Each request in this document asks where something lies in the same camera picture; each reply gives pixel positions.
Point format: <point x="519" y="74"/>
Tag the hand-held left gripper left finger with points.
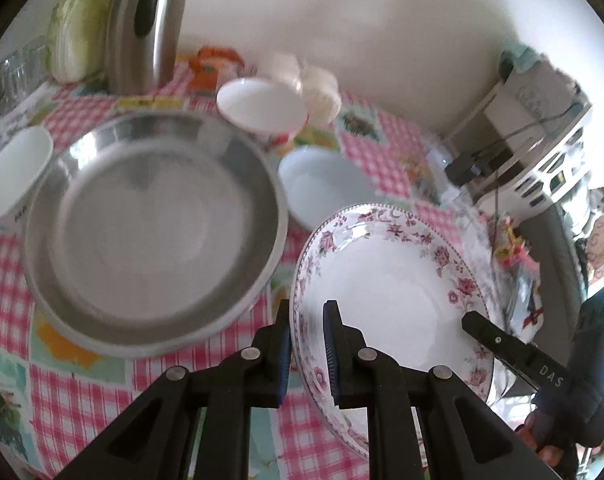
<point x="282" y="355"/>

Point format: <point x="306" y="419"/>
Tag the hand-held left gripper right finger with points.
<point x="332" y="352"/>

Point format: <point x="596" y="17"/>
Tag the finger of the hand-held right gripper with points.
<point x="497" y="342"/>

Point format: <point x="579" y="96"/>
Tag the floral rimmed white plate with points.
<point x="397" y="290"/>

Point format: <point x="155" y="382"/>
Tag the light blue bowl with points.
<point x="327" y="182"/>

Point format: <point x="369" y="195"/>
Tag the white bowl with red print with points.
<point x="259" y="102"/>

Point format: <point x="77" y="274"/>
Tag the plain white bowl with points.
<point x="14" y="172"/>

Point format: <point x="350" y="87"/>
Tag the person's right hand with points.
<point x="542" y="442"/>

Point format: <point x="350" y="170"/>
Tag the black charger adapter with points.
<point x="469" y="169"/>

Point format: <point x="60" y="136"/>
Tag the white cutout shelf rack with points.
<point x="552" y="165"/>

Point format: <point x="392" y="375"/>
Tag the pink checked tablecloth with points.
<point x="382" y="152"/>

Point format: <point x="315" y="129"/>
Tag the teal cloth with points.
<point x="519" y="57"/>

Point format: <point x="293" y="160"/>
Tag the orange snack packet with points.
<point x="212" y="65"/>

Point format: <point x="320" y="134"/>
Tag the stainless steel thermos jug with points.
<point x="142" y="30"/>

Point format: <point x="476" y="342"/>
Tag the napa cabbage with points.
<point x="77" y="35"/>

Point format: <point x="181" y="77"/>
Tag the clear glass cups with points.
<point x="14" y="77"/>

